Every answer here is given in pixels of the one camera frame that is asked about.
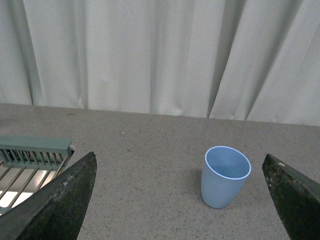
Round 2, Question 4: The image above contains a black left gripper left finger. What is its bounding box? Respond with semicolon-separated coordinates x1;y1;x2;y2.
0;152;97;240

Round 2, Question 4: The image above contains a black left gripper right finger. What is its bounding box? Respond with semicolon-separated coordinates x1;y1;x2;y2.
262;154;320;240

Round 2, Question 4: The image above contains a blue plastic cup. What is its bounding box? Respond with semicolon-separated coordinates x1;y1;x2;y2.
200;146;252;209

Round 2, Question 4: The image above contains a green dish rack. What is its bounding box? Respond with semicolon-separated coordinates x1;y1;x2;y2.
0;135;75;215

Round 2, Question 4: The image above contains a white curtain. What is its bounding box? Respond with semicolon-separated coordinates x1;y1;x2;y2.
0;0;320;126

